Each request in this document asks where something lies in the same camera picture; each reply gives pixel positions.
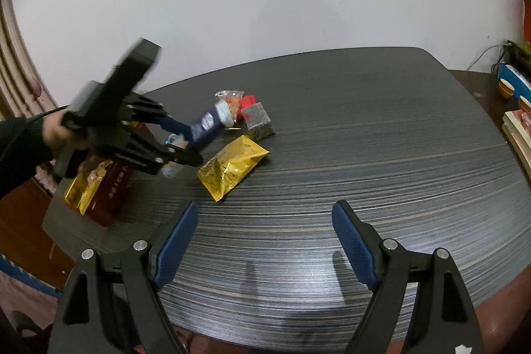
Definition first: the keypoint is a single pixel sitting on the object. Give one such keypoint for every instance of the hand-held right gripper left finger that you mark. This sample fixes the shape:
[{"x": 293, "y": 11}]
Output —
[{"x": 174, "y": 250}]

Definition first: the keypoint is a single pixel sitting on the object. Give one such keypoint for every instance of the person's left forearm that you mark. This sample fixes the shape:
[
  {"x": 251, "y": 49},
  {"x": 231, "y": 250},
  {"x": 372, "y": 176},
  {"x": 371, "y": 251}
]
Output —
[{"x": 20, "y": 150}]

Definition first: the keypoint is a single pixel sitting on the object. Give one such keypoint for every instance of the blue mat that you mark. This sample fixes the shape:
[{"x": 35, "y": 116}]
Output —
[{"x": 25, "y": 275}]

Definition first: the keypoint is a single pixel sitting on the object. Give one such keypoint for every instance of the small yellow snack packet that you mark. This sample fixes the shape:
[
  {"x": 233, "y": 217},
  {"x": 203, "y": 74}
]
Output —
[{"x": 232, "y": 167}]

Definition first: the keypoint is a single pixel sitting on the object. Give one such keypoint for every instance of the pale book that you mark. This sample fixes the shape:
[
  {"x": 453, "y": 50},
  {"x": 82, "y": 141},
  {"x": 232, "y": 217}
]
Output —
[{"x": 516, "y": 144}]

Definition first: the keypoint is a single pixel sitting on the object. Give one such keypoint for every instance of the person's left hand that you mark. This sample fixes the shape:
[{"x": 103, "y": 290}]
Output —
[{"x": 54, "y": 132}]

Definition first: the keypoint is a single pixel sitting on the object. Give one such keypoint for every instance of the small clear bag orange snacks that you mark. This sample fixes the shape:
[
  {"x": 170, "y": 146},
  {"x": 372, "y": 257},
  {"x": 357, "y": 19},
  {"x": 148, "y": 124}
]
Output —
[{"x": 232, "y": 103}]

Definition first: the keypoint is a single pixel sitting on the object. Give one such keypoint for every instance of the blue and white box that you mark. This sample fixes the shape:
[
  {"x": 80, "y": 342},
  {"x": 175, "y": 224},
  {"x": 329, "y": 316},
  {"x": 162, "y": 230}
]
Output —
[{"x": 516, "y": 78}]

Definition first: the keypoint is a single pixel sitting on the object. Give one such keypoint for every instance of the red and yellow bag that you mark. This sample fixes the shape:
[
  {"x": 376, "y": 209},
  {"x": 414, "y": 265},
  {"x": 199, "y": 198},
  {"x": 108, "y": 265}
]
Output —
[{"x": 527, "y": 22}]

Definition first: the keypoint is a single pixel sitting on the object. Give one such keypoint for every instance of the dark blue cracker packet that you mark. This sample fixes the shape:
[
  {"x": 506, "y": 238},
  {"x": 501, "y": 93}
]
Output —
[{"x": 205, "y": 128}]

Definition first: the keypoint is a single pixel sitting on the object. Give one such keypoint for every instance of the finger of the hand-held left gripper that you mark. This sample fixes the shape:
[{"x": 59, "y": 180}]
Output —
[
  {"x": 176, "y": 126},
  {"x": 182, "y": 158}
]

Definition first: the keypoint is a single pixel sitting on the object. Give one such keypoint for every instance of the white paper scrap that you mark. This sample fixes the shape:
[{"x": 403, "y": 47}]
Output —
[{"x": 464, "y": 350}]

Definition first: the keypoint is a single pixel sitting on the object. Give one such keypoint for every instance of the small orange tea cup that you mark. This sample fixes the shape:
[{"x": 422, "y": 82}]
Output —
[
  {"x": 506, "y": 88},
  {"x": 524, "y": 104}
]

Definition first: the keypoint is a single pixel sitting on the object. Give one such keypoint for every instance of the striped floral curtain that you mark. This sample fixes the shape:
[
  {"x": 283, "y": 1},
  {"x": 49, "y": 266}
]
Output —
[{"x": 20, "y": 68}]

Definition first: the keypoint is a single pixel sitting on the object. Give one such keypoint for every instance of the red snack packet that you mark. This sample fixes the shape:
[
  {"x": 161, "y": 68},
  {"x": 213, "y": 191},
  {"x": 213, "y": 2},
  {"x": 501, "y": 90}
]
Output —
[{"x": 249, "y": 102}]

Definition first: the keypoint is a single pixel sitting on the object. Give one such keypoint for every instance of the red tin box gold interior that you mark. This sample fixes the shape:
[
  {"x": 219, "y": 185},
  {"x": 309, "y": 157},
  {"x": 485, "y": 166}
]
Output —
[{"x": 112, "y": 192}]

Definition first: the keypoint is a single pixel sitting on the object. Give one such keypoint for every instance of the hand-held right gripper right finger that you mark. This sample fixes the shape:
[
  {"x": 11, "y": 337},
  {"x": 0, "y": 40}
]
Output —
[{"x": 352, "y": 250}]

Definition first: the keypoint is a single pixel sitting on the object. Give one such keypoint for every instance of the dark square block packet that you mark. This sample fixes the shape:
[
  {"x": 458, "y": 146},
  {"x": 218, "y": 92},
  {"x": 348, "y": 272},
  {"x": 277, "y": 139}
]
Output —
[{"x": 257, "y": 119}]

